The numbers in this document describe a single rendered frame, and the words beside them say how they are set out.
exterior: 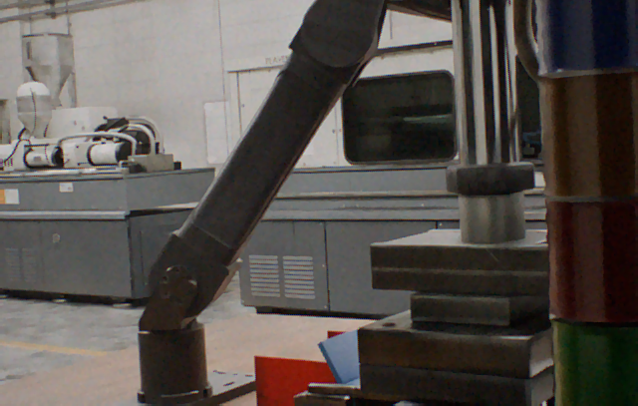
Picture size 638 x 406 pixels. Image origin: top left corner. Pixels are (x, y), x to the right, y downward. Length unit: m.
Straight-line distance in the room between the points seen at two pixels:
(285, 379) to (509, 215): 0.35
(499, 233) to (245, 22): 8.69
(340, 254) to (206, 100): 3.66
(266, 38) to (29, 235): 2.65
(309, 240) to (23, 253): 2.85
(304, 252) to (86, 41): 4.99
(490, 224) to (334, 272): 5.68
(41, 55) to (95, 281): 2.23
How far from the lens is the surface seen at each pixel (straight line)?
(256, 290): 6.66
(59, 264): 8.06
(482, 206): 0.58
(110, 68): 10.48
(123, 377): 1.13
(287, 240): 6.45
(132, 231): 7.48
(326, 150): 6.24
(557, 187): 0.30
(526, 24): 0.68
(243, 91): 6.65
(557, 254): 0.30
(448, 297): 0.56
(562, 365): 0.31
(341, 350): 0.66
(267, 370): 0.88
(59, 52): 9.07
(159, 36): 9.99
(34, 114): 8.65
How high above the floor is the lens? 1.14
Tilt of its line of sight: 3 degrees down
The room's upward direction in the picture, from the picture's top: 3 degrees counter-clockwise
